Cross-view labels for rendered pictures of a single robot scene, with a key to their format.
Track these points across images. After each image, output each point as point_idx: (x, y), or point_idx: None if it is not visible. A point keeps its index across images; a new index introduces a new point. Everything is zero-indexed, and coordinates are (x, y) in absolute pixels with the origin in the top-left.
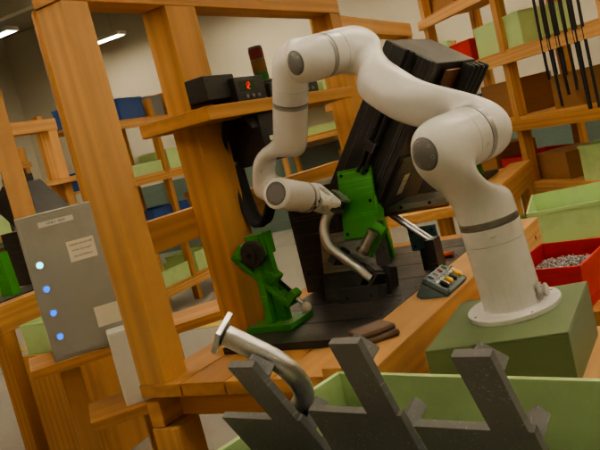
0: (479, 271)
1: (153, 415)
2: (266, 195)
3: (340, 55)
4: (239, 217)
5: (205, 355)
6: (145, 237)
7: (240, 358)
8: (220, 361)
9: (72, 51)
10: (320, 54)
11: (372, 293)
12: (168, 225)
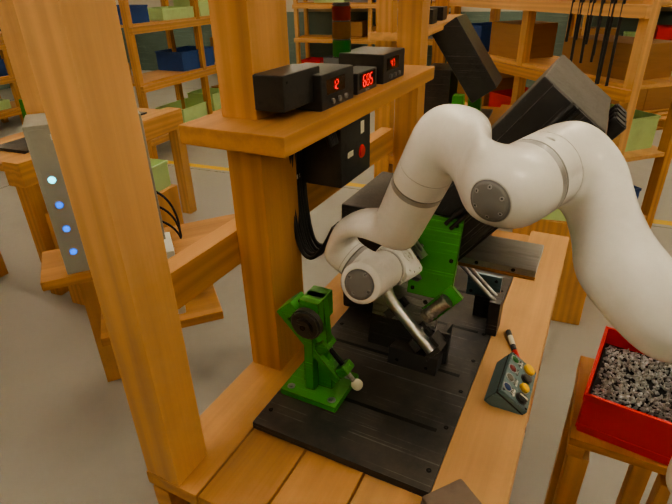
0: None
1: (160, 498)
2: (345, 280)
3: (566, 197)
4: (291, 245)
5: (230, 416)
6: (172, 321)
7: (273, 452)
8: (249, 446)
9: (65, 40)
10: (544, 202)
11: (428, 366)
12: (203, 263)
